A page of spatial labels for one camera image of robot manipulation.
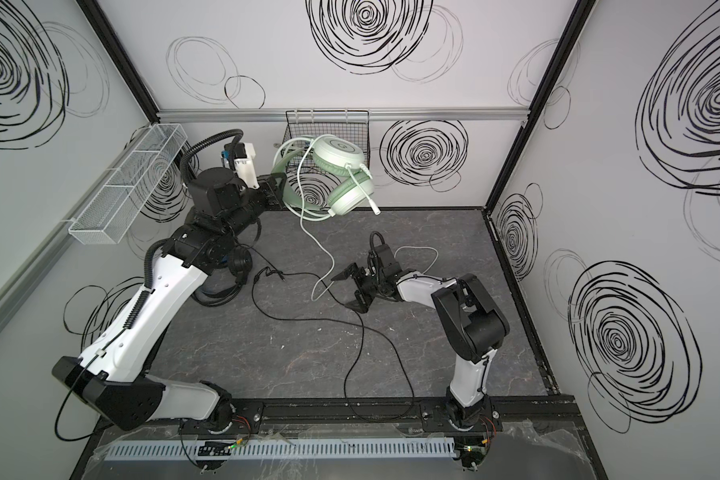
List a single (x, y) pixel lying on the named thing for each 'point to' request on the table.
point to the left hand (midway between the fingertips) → (287, 173)
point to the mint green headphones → (323, 176)
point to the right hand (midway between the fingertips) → (332, 290)
